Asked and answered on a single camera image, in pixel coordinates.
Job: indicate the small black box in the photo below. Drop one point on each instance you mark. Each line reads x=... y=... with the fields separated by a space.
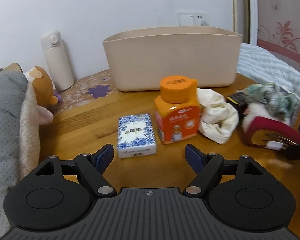
x=238 y=101

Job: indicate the cream white scrunchie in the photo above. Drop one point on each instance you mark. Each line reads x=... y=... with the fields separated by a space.
x=218 y=119

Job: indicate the beige plastic storage bin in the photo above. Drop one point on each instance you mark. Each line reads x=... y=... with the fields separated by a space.
x=139 y=59

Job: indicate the blue white tissue pack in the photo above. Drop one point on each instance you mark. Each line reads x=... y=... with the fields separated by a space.
x=135 y=137

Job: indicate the orange cotton ball bottle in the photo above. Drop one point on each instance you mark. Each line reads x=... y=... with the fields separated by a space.
x=177 y=109

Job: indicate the white thermos bottle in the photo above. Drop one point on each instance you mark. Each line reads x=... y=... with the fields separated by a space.
x=57 y=61

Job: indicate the brown bear plush toy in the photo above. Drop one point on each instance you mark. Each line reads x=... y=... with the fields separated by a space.
x=43 y=87

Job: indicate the grey turtle plush cushion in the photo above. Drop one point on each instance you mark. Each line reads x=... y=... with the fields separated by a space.
x=20 y=118

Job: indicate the striped light blue blanket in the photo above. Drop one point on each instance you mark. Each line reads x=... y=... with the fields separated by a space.
x=262 y=66

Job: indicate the floral table mat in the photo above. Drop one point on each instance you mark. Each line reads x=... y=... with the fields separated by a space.
x=85 y=91

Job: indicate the purple pen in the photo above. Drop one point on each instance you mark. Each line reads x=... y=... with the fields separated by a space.
x=58 y=96

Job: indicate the green plaid scrunchie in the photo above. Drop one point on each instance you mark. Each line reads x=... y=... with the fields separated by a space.
x=279 y=102

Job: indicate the red stapler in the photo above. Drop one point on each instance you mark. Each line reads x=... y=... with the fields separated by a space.
x=271 y=134

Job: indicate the white wall switch socket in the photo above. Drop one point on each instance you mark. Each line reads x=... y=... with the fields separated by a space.
x=193 y=18

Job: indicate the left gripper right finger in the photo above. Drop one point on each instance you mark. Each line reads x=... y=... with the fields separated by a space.
x=207 y=168

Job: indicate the white door frame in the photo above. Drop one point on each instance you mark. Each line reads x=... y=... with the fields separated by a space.
x=253 y=5

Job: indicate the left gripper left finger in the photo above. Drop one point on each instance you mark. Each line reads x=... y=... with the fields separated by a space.
x=90 y=171

